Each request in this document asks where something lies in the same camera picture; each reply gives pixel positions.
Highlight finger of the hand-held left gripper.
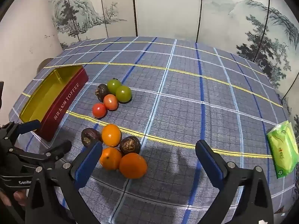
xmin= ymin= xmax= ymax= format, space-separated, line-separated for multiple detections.
xmin=7 ymin=141 xmax=72 ymax=168
xmin=0 ymin=119 xmax=41 ymax=145

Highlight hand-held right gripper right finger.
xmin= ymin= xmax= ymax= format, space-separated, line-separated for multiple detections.
xmin=195 ymin=140 xmax=274 ymax=224

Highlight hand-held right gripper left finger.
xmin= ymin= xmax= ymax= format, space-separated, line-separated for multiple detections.
xmin=24 ymin=142 xmax=103 ymax=224

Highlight small orange mandarin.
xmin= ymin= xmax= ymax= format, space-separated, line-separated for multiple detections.
xmin=99 ymin=147 xmax=123 ymax=170

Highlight dark brown water chestnut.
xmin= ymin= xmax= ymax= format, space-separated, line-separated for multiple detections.
xmin=81 ymin=128 xmax=103 ymax=148
xmin=119 ymin=136 xmax=141 ymax=155
xmin=96 ymin=83 xmax=110 ymax=102

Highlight red tin box gold inside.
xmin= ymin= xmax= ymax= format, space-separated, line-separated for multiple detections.
xmin=19 ymin=65 xmax=89 ymax=142

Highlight small oval orange kumquat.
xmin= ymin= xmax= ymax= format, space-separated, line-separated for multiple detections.
xmin=101 ymin=124 xmax=122 ymax=147

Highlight large orange mandarin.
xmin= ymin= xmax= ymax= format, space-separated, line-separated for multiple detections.
xmin=119 ymin=153 xmax=148 ymax=180

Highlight red tomato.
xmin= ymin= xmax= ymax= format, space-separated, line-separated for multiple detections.
xmin=92 ymin=103 xmax=108 ymax=119

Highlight orange-red tomato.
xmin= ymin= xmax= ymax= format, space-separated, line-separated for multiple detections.
xmin=103 ymin=94 xmax=119 ymax=111

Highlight green tomato with stem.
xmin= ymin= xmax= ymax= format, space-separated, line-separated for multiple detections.
xmin=107 ymin=78 xmax=122 ymax=95

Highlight person's left hand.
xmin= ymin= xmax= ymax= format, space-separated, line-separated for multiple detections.
xmin=0 ymin=190 xmax=29 ymax=207

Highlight round brown stool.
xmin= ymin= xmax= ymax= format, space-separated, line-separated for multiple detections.
xmin=36 ymin=58 xmax=53 ymax=72

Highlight green tissue packet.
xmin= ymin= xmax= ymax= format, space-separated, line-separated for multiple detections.
xmin=266 ymin=120 xmax=299 ymax=180

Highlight blue plaid tablecloth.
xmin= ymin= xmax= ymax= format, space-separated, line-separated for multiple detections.
xmin=8 ymin=36 xmax=297 ymax=224

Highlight landscape painted folding screen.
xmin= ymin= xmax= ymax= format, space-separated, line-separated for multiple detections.
xmin=45 ymin=0 xmax=299 ymax=122

